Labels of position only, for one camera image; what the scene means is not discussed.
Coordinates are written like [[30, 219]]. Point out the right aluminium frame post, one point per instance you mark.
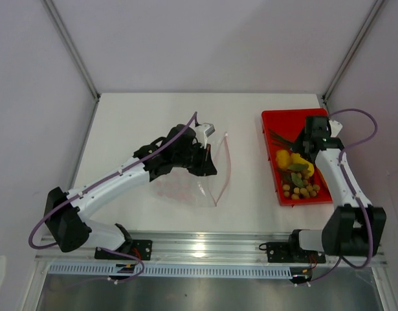
[[354, 47]]

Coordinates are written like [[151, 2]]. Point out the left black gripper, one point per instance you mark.
[[206, 166]]

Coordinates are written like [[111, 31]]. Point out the white slotted cable duct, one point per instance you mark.
[[168, 270]]

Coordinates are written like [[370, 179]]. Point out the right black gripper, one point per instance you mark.
[[298, 147]]

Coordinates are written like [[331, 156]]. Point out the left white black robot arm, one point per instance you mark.
[[68, 214]]

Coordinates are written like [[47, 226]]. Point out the left aluminium frame post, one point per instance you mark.
[[70, 46]]

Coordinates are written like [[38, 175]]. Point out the yellow toy pepper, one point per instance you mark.
[[298, 159]]

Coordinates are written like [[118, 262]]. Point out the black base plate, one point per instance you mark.
[[284, 252], [140, 249]]

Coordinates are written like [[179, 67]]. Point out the red plastic tray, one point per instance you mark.
[[288, 124]]

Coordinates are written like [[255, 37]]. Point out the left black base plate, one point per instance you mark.
[[140, 249]]

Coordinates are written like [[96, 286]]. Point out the clear pink zip top bag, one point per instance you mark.
[[182, 188]]

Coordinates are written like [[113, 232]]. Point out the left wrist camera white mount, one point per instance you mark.
[[203, 132]]

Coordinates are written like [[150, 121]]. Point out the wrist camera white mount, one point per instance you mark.
[[336, 127], [203, 132]]

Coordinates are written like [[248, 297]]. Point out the aluminium mounting rail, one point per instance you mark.
[[195, 248]]

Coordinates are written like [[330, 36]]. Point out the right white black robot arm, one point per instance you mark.
[[356, 226]]

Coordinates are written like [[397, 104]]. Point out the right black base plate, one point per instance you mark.
[[284, 252]]

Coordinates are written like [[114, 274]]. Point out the yellow toy ginger root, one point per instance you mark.
[[283, 159]]

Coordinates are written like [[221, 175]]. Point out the longan bunch with leaves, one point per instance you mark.
[[297, 182]]

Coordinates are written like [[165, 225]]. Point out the aluminium frame post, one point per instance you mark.
[[70, 46], [354, 47]]

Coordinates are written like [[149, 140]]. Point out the green scallion toy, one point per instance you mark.
[[278, 140]]

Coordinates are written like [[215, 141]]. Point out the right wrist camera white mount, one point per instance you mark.
[[336, 127]]

